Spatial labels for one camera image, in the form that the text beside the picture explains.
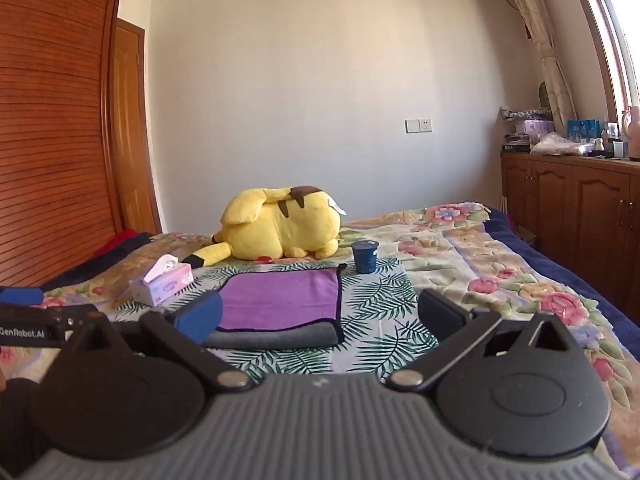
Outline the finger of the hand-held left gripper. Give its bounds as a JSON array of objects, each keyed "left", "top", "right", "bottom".
[{"left": 0, "top": 287, "right": 45, "bottom": 307}]

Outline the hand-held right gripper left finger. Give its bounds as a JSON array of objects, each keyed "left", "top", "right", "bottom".
[{"left": 61, "top": 290, "right": 256, "bottom": 394}]

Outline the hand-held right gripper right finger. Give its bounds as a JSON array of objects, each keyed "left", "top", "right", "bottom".
[{"left": 387, "top": 287, "right": 581, "bottom": 394}]

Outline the grey towel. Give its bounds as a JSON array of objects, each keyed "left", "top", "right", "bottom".
[{"left": 204, "top": 262, "right": 349, "bottom": 349}]

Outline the purple towel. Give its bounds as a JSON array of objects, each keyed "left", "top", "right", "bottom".
[{"left": 216, "top": 267, "right": 343, "bottom": 333}]

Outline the pink tissue box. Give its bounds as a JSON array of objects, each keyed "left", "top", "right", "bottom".
[{"left": 128, "top": 254, "right": 194, "bottom": 307}]

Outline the leaf print cloth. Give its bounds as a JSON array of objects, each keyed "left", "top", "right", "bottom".
[{"left": 112, "top": 257, "right": 442, "bottom": 386}]

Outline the blue cup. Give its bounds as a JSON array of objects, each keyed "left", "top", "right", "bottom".
[{"left": 350, "top": 240, "right": 380, "bottom": 275}]

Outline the red cloth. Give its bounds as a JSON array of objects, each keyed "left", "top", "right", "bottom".
[{"left": 97, "top": 228, "right": 139, "bottom": 257}]

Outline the yellow plush toy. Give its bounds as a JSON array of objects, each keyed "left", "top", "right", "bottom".
[{"left": 181, "top": 185, "right": 347, "bottom": 267}]

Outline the slatted wooden wardrobe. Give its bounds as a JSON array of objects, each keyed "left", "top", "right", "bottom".
[{"left": 0, "top": 0, "right": 125, "bottom": 289}]

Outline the wooden cabinet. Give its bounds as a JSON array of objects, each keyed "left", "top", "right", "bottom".
[{"left": 500, "top": 152, "right": 640, "bottom": 307}]

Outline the stack of books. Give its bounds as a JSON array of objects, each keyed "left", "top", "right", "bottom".
[{"left": 502, "top": 133, "right": 532, "bottom": 154}]

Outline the wooden door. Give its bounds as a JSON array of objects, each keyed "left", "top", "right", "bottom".
[{"left": 110, "top": 17, "right": 162, "bottom": 236}]

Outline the clear plastic bag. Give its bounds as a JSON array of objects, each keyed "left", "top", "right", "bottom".
[{"left": 529, "top": 132, "right": 596, "bottom": 156}]

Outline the lavender box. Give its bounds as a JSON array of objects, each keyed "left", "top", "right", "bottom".
[{"left": 515, "top": 119, "right": 555, "bottom": 136}]

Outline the blue box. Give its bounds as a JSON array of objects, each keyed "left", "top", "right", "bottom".
[{"left": 566, "top": 118, "right": 601, "bottom": 144}]

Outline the pink vase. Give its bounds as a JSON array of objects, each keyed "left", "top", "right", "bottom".
[{"left": 621, "top": 105, "right": 640, "bottom": 159}]

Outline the patterned beige curtain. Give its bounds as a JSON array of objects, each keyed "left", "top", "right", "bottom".
[{"left": 495, "top": 0, "right": 579, "bottom": 124}]

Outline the wooden window frame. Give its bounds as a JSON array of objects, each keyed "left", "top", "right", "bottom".
[{"left": 562, "top": 0, "right": 640, "bottom": 127}]

